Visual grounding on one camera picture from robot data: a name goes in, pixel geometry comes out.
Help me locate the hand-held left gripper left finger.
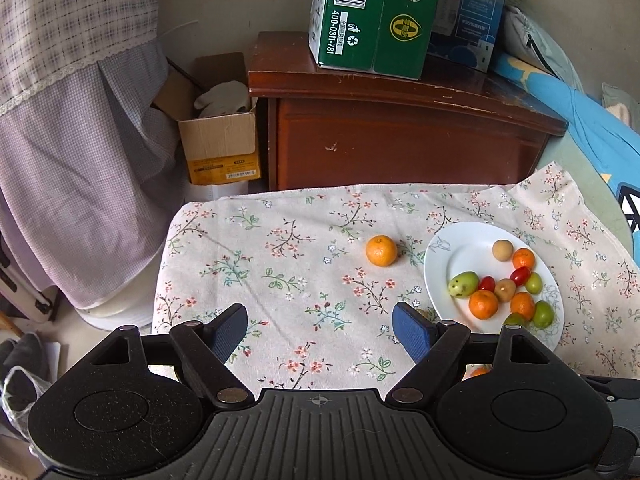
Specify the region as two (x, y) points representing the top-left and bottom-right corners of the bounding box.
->
(92, 303), (254, 406)

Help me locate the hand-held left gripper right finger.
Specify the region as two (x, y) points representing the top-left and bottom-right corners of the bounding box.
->
(384, 302), (551, 406)

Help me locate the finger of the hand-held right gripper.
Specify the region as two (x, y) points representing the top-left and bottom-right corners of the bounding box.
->
(580, 374), (640, 403)

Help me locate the large green jujube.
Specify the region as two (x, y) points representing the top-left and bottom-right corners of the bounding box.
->
(447, 271), (481, 299)

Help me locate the white plate with line flowers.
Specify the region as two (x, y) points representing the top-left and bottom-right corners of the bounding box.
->
(423, 222), (565, 353)

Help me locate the floral tablecloth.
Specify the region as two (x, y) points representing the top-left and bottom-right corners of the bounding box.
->
(150, 161), (640, 391)

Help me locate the cardboard box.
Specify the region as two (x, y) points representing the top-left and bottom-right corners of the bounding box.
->
(150, 52), (263, 186)

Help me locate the wooden nightstand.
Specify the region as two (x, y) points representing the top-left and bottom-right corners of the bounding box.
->
(247, 31), (570, 192)

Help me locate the clear plastic bag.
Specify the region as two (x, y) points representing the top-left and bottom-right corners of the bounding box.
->
(0, 366), (53, 443)

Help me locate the lilac checked cloth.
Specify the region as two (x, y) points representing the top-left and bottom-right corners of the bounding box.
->
(0, 42), (183, 311)

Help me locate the green bed sheet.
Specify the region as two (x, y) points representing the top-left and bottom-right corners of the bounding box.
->
(535, 135), (640, 241)

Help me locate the white cloth glove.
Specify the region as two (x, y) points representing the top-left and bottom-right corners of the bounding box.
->
(194, 81), (251, 116)

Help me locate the blue printed blanket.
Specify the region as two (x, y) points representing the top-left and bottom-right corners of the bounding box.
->
(487, 52), (640, 233)

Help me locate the green carton box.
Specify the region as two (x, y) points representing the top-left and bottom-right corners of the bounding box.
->
(308, 0), (446, 81)

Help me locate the pale pillow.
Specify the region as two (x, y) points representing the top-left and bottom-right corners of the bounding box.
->
(502, 5), (586, 92)

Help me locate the blue carton box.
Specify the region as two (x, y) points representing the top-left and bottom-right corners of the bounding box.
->
(425, 0), (511, 73)

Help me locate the beige checked cloth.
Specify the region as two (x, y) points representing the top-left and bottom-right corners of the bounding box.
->
(0, 0), (161, 116)

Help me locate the white case with black straps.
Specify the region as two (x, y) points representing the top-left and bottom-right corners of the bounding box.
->
(0, 237), (58, 323)

